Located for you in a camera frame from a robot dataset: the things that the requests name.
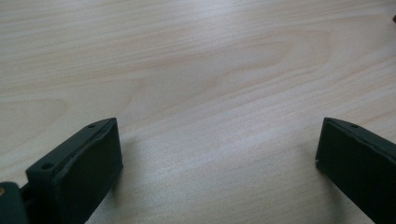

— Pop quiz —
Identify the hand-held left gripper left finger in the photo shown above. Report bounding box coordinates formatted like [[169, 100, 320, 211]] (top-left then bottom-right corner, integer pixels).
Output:
[[25, 117, 124, 224]]

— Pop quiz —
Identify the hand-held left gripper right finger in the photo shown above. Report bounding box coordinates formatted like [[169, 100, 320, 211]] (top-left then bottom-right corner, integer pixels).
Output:
[[315, 117, 396, 224]]

